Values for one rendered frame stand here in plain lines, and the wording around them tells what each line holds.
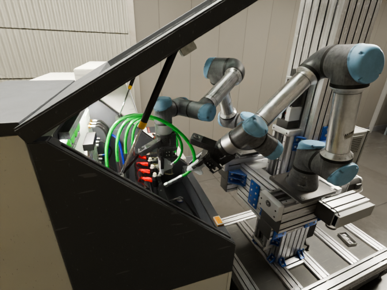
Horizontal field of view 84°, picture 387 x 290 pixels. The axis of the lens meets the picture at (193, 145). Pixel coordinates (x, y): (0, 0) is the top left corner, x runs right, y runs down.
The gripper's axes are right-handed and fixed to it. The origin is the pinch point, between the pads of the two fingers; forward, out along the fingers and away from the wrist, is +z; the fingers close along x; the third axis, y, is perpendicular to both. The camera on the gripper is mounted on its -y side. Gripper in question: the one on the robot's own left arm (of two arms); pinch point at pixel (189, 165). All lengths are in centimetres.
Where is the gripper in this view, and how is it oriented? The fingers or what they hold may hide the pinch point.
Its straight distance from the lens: 89.7
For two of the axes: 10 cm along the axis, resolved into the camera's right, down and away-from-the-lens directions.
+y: 7.2, 6.6, 2.2
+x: 3.0, -5.7, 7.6
